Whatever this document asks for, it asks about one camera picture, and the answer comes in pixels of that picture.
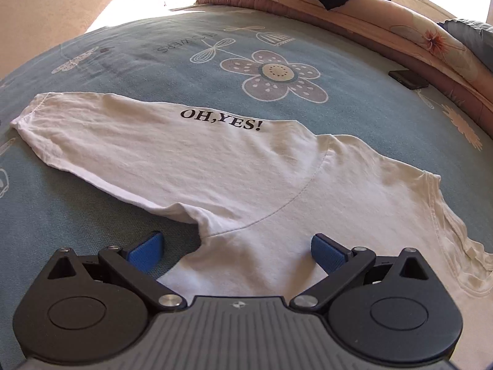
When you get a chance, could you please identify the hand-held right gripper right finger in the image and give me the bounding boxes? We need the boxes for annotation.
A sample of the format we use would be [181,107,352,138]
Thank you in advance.
[290,232,434,311]

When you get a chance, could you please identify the black smartphone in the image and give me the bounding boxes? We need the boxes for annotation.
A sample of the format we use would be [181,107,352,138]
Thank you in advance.
[388,68,430,90]

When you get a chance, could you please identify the grey-blue floral pillow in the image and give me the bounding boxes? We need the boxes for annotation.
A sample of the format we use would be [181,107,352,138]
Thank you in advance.
[437,18,493,72]

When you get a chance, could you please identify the blue floral bed sheet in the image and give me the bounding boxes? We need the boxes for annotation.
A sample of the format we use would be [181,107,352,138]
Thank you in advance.
[0,2,493,370]

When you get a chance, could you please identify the white printed long-sleeve shirt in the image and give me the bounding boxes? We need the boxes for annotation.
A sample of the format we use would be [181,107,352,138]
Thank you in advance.
[10,92,493,311]

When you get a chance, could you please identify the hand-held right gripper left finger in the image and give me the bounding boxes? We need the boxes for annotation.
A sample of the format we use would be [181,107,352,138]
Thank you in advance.
[42,230,185,312]

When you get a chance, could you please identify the pink floral folded quilt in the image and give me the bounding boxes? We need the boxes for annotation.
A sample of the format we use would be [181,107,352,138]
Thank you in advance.
[191,0,493,120]

